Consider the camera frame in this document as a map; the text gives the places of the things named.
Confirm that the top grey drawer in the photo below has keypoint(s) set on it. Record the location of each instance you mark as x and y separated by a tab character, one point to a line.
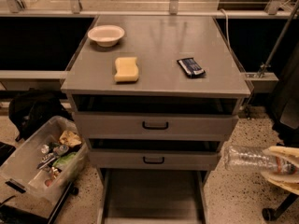
100	118

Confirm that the yellow sponge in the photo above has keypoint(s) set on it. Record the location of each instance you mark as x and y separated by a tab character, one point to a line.
126	69

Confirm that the metal diagonal rod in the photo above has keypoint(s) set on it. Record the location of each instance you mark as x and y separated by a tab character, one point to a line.
265	65

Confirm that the black office chair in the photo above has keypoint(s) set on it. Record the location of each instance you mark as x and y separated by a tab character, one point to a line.
285	102

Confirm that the middle grey drawer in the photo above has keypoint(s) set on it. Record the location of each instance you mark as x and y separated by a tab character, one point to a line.
154	154

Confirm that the black backpack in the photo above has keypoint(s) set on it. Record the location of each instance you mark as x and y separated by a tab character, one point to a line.
28	111

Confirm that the bottom grey drawer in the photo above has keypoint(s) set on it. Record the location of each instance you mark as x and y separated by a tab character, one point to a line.
152	197

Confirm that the dark blue snack packet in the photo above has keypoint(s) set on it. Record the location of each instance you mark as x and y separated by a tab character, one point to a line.
190	67

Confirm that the clear plastic water bottle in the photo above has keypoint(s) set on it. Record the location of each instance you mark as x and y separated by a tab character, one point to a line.
255	159

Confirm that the green packet in bin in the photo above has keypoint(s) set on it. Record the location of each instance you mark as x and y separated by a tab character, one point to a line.
64	161

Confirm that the white bowl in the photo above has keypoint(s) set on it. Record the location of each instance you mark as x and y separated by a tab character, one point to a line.
106	35

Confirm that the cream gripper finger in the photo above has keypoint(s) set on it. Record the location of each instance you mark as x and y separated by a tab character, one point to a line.
290	154
287	182

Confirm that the grey drawer cabinet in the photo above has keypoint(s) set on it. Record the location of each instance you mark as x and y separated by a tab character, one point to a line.
162	87

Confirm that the crumpled yellow wrapper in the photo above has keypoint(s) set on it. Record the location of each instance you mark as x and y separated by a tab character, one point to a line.
70	139

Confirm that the grey drawer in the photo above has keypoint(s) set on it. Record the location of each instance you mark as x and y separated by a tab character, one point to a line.
154	154
100	118
152	197

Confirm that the clear plastic storage bin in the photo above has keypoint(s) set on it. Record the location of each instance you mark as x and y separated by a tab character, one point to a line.
20	169

